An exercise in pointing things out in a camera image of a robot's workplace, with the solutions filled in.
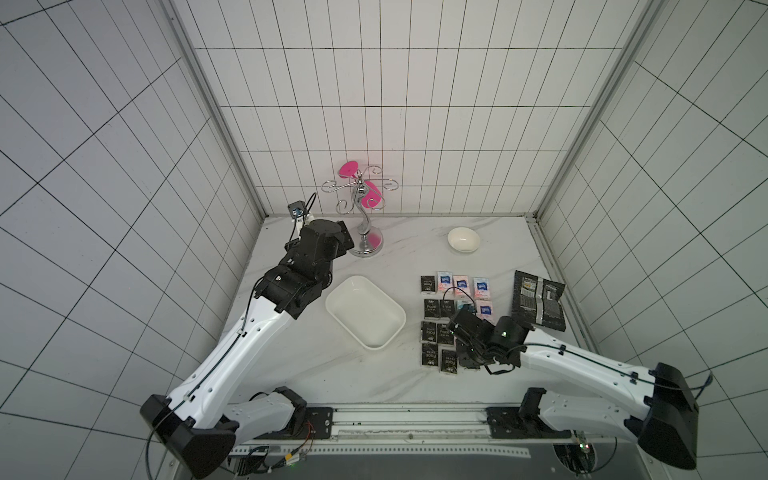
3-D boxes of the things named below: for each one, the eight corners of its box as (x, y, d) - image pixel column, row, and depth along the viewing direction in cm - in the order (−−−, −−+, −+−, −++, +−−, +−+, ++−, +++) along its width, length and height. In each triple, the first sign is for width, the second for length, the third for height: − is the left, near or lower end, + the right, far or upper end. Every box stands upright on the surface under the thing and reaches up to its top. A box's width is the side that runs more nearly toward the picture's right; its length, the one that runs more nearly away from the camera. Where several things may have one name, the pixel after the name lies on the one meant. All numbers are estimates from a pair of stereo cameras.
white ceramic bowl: (449, 257, 108) (451, 249, 105) (445, 235, 115) (447, 227, 112) (479, 257, 108) (483, 249, 105) (474, 235, 115) (477, 227, 112)
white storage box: (325, 307, 95) (323, 299, 91) (361, 278, 102) (359, 270, 98) (372, 357, 85) (372, 350, 81) (408, 321, 92) (409, 314, 88)
